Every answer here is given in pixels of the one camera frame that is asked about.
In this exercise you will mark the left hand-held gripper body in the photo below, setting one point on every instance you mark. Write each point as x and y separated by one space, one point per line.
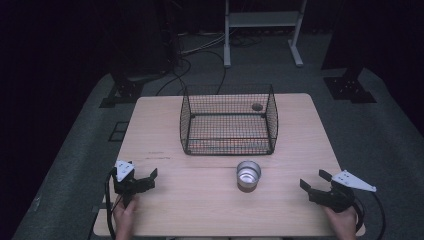
128 185

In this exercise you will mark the black tape square on floor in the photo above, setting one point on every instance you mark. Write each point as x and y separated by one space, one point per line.
113 131

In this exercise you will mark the black stand with base plate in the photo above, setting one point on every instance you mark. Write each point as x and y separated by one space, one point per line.
128 90
350 88

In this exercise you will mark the silver metal can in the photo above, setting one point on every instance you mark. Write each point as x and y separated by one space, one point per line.
248 176

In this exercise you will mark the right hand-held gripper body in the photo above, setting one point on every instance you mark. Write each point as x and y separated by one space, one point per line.
336 196

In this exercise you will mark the person's right hand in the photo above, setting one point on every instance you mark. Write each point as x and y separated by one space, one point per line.
341 223

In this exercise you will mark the white metal stand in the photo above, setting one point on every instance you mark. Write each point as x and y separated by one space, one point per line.
227 50

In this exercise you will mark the person's left hand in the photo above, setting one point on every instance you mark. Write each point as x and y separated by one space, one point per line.
125 216

